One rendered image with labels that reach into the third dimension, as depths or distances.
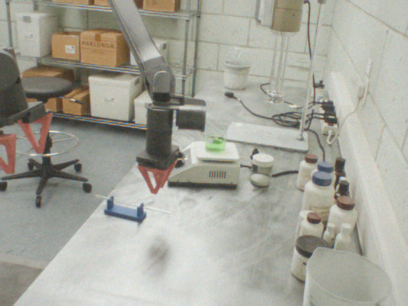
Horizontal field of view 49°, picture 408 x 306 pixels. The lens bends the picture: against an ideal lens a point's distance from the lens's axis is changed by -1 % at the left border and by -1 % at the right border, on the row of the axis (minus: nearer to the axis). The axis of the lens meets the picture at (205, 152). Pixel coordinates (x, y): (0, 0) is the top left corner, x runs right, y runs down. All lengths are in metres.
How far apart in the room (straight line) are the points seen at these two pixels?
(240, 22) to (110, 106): 1.21
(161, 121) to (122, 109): 2.66
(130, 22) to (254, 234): 0.57
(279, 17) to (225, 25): 2.14
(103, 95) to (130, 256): 2.74
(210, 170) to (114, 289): 0.49
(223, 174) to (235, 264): 0.35
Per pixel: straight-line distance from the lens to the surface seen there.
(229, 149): 1.30
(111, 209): 1.12
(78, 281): 0.92
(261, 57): 3.67
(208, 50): 3.72
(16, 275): 1.60
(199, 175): 1.25
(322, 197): 1.10
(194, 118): 0.95
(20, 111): 0.82
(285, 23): 1.54
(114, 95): 3.59
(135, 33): 1.08
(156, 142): 0.97
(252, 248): 1.03
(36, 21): 3.74
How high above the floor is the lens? 1.32
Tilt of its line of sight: 23 degrees down
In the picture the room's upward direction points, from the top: 5 degrees clockwise
